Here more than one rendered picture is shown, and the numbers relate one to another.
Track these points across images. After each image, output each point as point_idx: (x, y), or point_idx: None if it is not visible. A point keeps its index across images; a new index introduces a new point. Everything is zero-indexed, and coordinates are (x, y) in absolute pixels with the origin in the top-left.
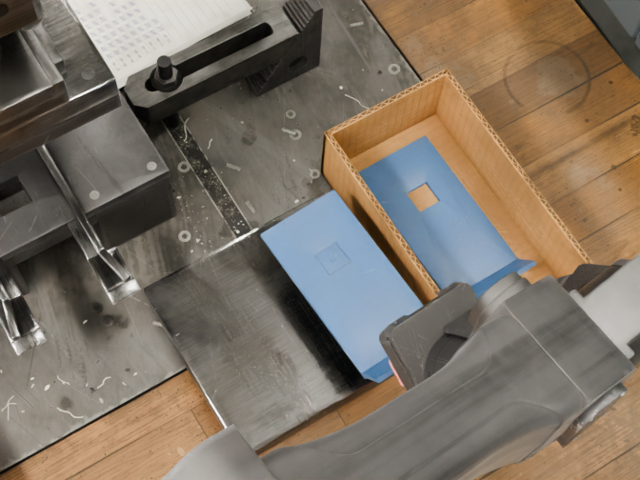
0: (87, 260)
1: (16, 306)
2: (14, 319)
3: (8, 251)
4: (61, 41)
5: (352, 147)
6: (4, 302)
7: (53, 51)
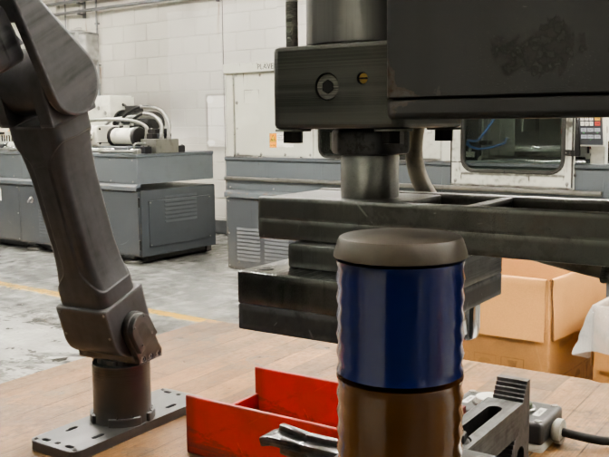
0: None
1: (297, 439)
2: (290, 428)
3: (335, 456)
4: (313, 272)
5: None
6: (307, 432)
7: (301, 243)
